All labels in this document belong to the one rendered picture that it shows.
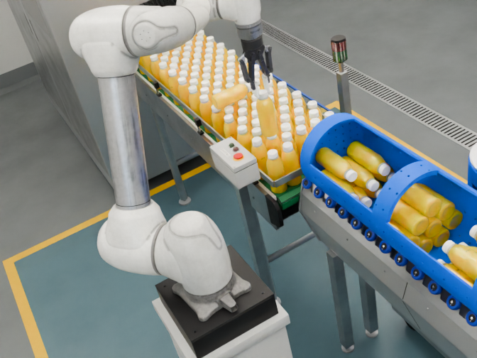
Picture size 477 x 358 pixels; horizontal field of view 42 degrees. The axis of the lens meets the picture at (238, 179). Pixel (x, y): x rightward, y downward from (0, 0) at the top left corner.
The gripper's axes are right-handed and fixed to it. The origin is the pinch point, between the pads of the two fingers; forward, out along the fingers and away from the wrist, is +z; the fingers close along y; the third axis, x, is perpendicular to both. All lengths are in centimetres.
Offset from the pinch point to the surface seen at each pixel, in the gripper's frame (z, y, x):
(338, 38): 7, 49, 20
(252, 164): 24.7, -13.1, -7.1
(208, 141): 43, -9, 46
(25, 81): 131, -49, 400
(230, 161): 22.7, -19.4, -2.2
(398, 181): 10, 8, -65
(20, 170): 133, -89, 253
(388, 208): 16, 1, -68
